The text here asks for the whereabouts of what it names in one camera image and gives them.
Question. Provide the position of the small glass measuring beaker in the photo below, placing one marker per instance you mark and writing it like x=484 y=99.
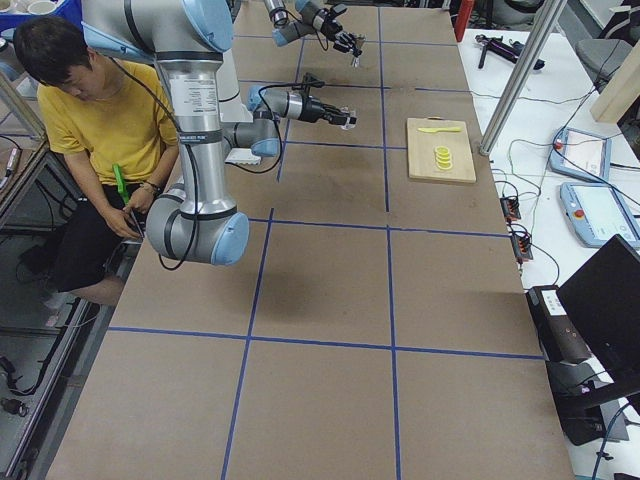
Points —
x=345 y=118

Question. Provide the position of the steel jigger cup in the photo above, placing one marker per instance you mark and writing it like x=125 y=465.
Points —
x=356 y=52

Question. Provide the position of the wooden cutting board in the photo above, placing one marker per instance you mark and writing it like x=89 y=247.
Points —
x=420 y=152

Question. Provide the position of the yellow plastic knife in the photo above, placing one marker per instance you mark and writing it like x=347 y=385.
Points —
x=435 y=130

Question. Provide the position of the black handheld tool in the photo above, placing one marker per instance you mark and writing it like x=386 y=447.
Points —
x=510 y=51

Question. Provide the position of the person in yellow shirt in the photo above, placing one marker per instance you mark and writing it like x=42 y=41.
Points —
x=98 y=112

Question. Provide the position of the green plastic tool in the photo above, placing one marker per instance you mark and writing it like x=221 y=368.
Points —
x=121 y=184

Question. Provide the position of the upper teach pendant tablet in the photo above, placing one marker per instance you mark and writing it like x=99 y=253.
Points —
x=582 y=155

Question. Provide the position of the teach pendant tablet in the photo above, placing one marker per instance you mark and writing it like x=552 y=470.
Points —
x=597 y=212
x=582 y=155

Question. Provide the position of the lower teach pendant tablet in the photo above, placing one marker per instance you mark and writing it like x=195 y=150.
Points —
x=597 y=212

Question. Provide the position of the black box with label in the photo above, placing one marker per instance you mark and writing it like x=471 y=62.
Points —
x=559 y=337

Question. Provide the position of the black computer monitor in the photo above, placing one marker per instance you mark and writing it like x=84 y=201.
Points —
x=602 y=301

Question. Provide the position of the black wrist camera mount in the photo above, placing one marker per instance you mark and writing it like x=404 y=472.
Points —
x=311 y=81

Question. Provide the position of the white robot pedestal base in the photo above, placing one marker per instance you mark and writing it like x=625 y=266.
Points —
x=240 y=100

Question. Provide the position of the aluminium frame post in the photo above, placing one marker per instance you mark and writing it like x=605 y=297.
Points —
x=536 y=40

